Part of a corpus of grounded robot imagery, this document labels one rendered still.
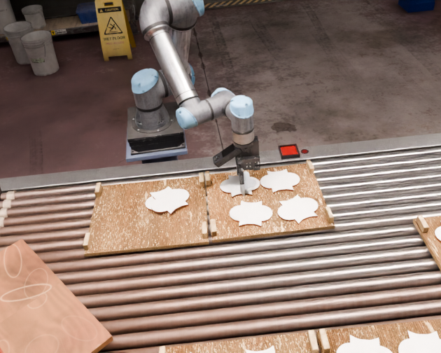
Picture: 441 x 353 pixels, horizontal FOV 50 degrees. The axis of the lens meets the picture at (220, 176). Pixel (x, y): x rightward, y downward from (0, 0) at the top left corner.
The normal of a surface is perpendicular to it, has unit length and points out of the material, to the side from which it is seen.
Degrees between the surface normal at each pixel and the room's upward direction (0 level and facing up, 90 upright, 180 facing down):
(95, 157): 0
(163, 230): 0
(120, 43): 78
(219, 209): 0
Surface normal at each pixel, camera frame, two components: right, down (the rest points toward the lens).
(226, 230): -0.07, -0.78
